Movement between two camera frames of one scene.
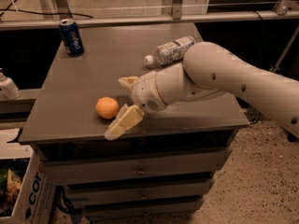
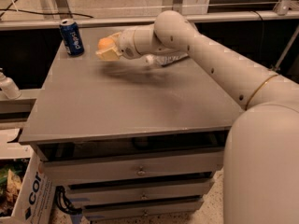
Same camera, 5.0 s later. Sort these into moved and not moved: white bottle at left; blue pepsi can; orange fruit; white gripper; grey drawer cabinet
Moved: orange fruit; white gripper
Not moved: white bottle at left; grey drawer cabinet; blue pepsi can
